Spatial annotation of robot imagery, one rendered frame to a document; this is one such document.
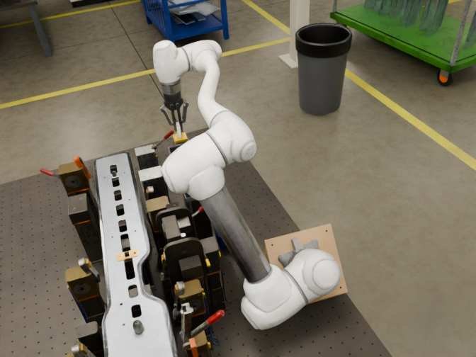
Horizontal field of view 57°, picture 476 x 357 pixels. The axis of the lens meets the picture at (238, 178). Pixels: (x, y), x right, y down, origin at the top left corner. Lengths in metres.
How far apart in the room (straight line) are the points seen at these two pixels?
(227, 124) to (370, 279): 1.77
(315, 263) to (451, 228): 1.87
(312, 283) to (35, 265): 1.33
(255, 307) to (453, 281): 1.69
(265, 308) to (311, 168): 2.20
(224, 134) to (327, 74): 2.81
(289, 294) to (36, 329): 1.07
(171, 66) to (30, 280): 1.18
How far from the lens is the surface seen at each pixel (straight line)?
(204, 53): 1.86
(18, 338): 2.12
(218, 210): 1.45
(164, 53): 1.83
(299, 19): 5.15
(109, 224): 1.94
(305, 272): 1.64
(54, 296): 2.18
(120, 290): 1.69
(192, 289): 1.54
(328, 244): 1.92
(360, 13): 5.98
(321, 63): 4.08
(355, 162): 3.78
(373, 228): 3.24
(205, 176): 1.39
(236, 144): 1.39
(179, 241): 1.52
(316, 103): 4.29
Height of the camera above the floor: 2.29
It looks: 40 degrees down
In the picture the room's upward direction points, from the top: 5 degrees counter-clockwise
